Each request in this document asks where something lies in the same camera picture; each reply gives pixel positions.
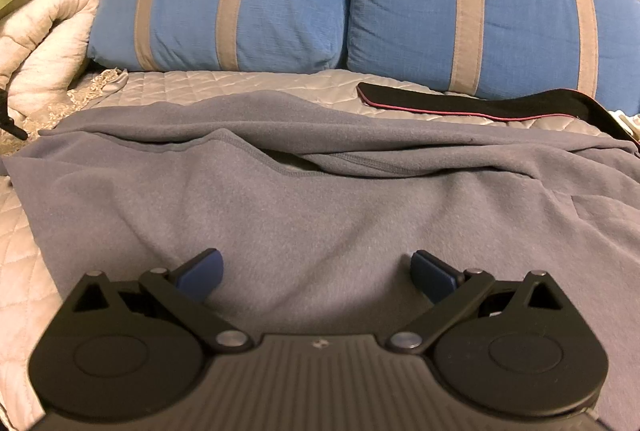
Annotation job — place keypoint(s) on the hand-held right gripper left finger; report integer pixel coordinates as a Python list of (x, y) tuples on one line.
[(200, 272)]

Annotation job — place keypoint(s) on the cream lace trim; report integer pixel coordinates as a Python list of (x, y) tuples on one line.
[(95, 83)]

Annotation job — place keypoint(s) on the white crumpled cloth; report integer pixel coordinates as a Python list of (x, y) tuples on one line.
[(626, 123)]

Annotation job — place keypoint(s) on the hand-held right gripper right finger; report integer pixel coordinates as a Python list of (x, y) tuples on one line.
[(430, 274)]

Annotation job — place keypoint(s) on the grey quilted bedspread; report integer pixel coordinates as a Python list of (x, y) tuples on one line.
[(200, 83)]

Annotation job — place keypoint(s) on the cream quilted comforter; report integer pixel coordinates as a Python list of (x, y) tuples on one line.
[(40, 36)]

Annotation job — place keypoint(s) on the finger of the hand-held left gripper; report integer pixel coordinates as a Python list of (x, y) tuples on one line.
[(15, 130)]

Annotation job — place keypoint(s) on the grey fleece sweater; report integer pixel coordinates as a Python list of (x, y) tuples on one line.
[(320, 211)]

